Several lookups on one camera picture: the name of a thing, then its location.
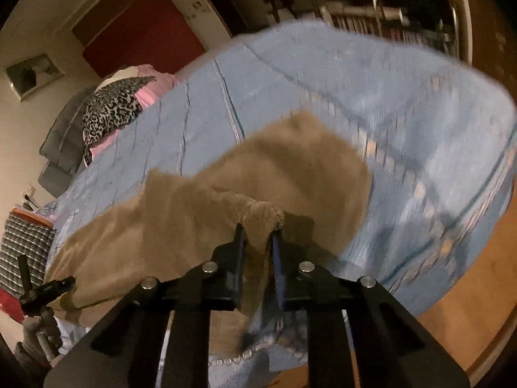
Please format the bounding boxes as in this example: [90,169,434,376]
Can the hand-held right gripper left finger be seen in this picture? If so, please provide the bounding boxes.
[44,223,248,388]

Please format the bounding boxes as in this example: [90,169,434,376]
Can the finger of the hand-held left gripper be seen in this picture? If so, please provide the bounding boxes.
[18,254,33,296]
[39,275,77,296]

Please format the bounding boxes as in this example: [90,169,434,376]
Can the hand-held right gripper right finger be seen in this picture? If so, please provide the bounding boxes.
[270,230,471,388]

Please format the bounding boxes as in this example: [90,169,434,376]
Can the brown fleece pants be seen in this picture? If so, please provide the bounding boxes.
[44,110,373,355]

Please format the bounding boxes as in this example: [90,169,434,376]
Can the red cloth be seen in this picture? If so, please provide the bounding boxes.
[0,288,26,325]

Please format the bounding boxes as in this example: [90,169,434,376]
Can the grey cushion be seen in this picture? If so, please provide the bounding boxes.
[39,89,98,195]

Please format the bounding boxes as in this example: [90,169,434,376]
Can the blue checked blanket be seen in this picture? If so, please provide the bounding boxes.
[44,20,517,377]

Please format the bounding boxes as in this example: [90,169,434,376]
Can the pink pillow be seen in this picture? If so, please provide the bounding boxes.
[86,70,179,167]

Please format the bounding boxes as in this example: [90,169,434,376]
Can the leopard print cloth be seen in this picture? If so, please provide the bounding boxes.
[82,75,156,151]

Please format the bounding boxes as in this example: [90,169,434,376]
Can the cream cloth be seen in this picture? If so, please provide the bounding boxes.
[99,65,155,90]

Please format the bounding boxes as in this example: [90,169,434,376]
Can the red headboard panel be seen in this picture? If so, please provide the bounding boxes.
[72,0,207,80]

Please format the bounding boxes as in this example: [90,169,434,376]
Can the black metal chair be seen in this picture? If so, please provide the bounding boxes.
[372,0,460,50]

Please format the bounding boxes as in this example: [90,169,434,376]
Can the wall socket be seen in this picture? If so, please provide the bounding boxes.
[22,187,42,211]

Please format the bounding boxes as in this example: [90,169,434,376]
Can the framed wall picture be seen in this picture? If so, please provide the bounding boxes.
[4,52,66,102]

